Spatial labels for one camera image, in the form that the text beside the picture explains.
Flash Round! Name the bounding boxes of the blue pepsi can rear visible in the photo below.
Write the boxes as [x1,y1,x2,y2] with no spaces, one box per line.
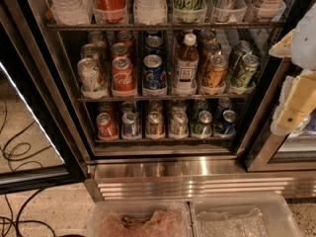
[145,36,164,55]

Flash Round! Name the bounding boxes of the green can rear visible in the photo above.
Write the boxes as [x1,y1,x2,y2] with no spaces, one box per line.
[227,40,253,76]

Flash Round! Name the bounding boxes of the orange can front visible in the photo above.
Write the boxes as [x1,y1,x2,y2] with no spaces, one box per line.
[201,54,228,88]

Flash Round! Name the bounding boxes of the blue can bottom shelf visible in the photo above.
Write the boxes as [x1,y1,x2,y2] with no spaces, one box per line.
[215,110,237,134]

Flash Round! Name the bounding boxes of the white can shelf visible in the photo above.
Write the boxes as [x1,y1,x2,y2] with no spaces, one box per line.
[88,32,107,48]
[80,43,100,60]
[77,58,105,92]

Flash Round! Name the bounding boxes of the open fridge glass door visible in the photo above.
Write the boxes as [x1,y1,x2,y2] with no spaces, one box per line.
[0,5,86,195]

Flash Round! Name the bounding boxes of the green can front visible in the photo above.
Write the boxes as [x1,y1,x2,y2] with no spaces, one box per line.
[231,54,260,88]

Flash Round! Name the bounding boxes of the black floor cables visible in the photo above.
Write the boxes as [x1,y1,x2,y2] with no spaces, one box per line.
[0,99,57,237]

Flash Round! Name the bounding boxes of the clear water bottle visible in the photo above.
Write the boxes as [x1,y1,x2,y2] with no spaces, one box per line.
[51,0,94,26]
[133,0,168,25]

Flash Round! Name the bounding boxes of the brown can bottom shelf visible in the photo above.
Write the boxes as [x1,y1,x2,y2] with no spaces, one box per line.
[146,112,163,135]

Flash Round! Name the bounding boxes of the white-orange can bottom shelf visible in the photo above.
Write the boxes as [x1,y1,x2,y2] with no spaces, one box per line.
[170,111,188,135]

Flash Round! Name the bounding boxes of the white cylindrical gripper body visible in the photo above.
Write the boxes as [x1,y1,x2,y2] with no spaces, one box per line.
[290,3,316,71]

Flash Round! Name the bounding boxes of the orange can rear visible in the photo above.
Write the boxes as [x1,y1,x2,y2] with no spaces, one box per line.
[197,30,216,43]

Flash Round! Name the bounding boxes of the clear bin with brown wrap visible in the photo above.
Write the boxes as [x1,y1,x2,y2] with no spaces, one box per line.
[86,199,193,237]

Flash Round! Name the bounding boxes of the yellow-white gripper finger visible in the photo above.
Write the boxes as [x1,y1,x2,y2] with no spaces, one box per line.
[269,29,294,58]
[270,70,316,135]

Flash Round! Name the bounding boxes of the clear bin with bubble wrap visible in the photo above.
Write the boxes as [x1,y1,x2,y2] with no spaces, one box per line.
[190,193,302,237]

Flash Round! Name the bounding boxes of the brown tea bottle white cap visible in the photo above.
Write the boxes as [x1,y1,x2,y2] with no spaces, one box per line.
[174,34,199,89]

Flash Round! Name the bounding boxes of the clear water bottle top middle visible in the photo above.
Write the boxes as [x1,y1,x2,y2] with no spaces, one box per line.
[133,0,168,25]

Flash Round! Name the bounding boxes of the blue pepsi can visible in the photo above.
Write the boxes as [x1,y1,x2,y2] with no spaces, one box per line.
[143,54,165,90]
[145,36,164,55]

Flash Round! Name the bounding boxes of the blue-white can bottom shelf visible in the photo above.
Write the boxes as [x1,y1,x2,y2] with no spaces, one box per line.
[122,112,138,137]

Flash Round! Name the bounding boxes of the red coke can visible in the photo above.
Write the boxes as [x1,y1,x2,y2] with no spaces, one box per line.
[112,56,135,92]
[111,42,130,59]
[117,31,134,47]

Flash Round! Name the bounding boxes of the red can bottom shelf front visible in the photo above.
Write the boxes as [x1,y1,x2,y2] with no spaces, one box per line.
[96,113,118,138]

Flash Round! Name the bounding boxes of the white can rear middle shelf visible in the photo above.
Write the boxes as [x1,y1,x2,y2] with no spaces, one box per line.
[88,32,107,48]

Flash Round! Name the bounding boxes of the blue pepsi can front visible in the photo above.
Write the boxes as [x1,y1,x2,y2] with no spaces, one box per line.
[143,54,165,90]

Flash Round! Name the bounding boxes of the orange can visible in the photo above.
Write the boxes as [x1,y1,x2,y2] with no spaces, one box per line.
[199,41,221,70]
[197,30,216,43]
[201,54,228,88]

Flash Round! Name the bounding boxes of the green can bottom shelf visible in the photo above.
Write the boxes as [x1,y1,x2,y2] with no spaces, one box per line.
[193,111,212,135]

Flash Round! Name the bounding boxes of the clear water bottle top left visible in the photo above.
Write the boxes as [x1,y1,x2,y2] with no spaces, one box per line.
[51,0,94,26]

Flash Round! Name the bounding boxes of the white can front middle shelf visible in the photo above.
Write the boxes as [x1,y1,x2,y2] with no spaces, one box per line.
[77,58,105,92]

